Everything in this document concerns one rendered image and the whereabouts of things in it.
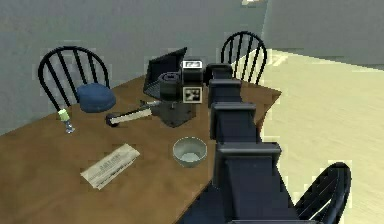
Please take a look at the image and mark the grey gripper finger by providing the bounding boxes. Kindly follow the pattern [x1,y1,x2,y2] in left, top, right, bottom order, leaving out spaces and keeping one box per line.
[139,99,162,108]
[105,107,154,128]

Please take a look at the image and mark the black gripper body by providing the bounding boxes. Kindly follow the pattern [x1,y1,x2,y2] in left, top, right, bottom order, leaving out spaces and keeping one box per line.
[151,71,197,129]

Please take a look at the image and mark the black laptop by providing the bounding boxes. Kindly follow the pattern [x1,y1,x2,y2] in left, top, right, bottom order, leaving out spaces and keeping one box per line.
[142,46,189,100]

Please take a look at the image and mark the blue round cushion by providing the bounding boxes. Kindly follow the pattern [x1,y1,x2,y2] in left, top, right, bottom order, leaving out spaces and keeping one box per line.
[76,82,118,114]

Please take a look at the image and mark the folded newspaper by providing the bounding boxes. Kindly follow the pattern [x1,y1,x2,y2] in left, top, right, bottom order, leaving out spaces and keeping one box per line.
[79,143,141,191]

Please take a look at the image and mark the grey bowl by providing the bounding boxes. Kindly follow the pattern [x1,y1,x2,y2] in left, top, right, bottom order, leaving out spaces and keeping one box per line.
[172,136,208,169]

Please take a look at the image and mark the small green-capped bottle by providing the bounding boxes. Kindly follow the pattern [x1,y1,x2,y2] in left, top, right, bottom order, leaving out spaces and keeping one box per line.
[57,108,76,135]

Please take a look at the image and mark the brown wooden table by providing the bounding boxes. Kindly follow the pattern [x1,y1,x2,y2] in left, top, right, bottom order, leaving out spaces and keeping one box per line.
[0,74,283,224]

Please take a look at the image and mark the black spindle-back chair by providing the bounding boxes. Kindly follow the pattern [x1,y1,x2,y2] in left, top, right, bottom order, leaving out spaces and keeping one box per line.
[37,45,111,113]
[220,30,269,86]
[293,161,352,224]

